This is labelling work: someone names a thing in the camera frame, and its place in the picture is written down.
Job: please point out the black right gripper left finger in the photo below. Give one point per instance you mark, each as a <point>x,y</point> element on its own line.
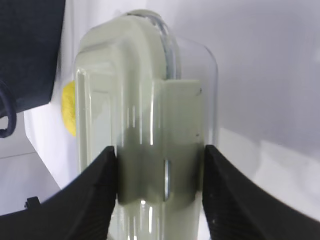
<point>80,211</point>

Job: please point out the yellow lemon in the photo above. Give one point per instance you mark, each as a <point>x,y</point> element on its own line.
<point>68,107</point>

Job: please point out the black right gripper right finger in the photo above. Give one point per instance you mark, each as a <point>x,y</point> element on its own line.
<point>237,209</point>

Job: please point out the navy blue lunch bag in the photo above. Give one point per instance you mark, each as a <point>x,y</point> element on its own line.
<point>30,36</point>

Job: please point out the glass container green lid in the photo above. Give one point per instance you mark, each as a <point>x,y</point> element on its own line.
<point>151,96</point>

